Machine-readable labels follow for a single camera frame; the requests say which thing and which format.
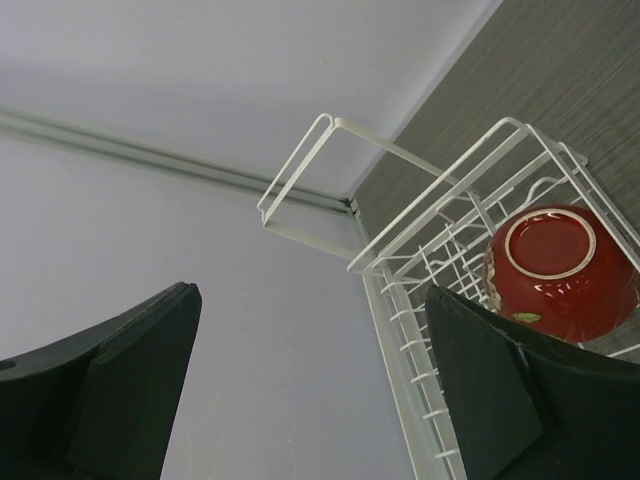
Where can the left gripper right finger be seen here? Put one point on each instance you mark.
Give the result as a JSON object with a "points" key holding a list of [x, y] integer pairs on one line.
{"points": [[527, 406]]}

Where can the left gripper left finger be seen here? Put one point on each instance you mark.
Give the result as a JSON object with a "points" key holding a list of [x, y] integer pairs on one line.
{"points": [[101, 403]]}

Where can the red patterned cup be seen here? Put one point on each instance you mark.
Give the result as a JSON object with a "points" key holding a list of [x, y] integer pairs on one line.
{"points": [[557, 270]]}

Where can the white wire dish rack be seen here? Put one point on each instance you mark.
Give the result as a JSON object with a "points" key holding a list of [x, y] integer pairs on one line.
{"points": [[440, 238]]}

